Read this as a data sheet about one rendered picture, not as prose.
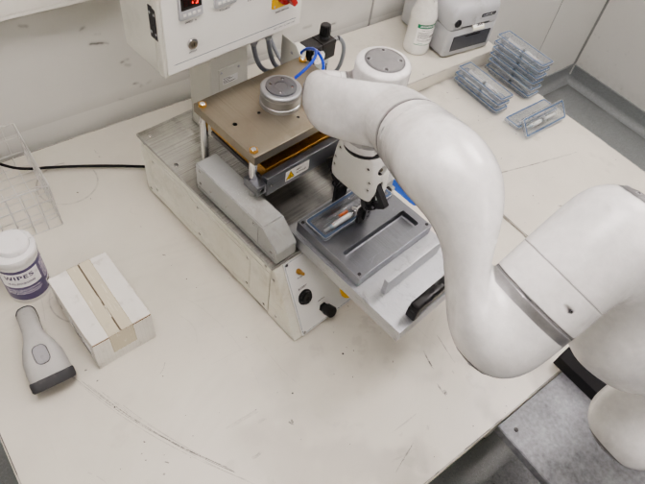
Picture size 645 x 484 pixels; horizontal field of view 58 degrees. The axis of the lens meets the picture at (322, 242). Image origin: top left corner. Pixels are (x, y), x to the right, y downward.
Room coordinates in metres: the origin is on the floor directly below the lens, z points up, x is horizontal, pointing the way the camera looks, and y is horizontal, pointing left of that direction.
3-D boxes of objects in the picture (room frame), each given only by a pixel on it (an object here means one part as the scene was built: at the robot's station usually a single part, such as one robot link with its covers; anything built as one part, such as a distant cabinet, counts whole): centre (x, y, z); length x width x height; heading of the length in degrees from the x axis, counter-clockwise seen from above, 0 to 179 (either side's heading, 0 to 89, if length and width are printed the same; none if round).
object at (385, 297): (0.69, -0.11, 0.97); 0.30 x 0.22 x 0.08; 51
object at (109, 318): (0.55, 0.40, 0.80); 0.19 x 0.13 x 0.09; 45
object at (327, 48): (1.13, 0.09, 1.05); 0.15 x 0.05 x 0.15; 141
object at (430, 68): (1.55, -0.05, 0.77); 0.84 x 0.30 x 0.04; 135
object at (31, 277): (0.59, 0.58, 0.82); 0.09 x 0.09 x 0.15
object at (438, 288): (0.60, -0.22, 0.99); 0.15 x 0.02 x 0.04; 141
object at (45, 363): (0.45, 0.49, 0.79); 0.20 x 0.08 x 0.08; 45
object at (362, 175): (0.74, -0.04, 1.12); 0.10 x 0.08 x 0.11; 51
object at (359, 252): (0.72, -0.07, 0.98); 0.20 x 0.17 x 0.03; 141
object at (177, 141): (0.90, 0.15, 0.93); 0.46 x 0.35 x 0.01; 51
